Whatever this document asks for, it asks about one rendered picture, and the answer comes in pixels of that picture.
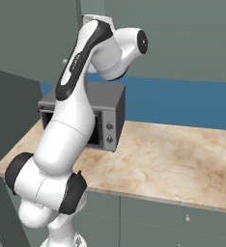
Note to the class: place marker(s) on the round grey cabinet knob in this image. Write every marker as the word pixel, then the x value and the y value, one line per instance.
pixel 64 61

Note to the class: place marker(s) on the grey-green drawer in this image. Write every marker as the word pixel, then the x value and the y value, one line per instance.
pixel 140 236
pixel 150 212

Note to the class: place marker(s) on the grey-green base cabinet door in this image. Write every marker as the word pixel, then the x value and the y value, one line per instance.
pixel 100 218

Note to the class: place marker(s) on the round white drawer knob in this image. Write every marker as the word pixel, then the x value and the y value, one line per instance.
pixel 187 218

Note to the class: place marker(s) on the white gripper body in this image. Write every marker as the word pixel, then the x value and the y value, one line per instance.
pixel 93 68

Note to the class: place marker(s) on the grey toaster oven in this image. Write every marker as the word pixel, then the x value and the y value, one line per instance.
pixel 113 106

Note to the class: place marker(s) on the dark grey tall cabinet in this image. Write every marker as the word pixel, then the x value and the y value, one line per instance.
pixel 12 112

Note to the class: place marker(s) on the grey-green lower drawer front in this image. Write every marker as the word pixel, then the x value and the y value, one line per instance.
pixel 140 236

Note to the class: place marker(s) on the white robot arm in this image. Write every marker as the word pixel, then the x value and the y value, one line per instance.
pixel 63 141

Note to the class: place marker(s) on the wide grey-green wall cabinet door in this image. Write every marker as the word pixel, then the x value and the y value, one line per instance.
pixel 182 35

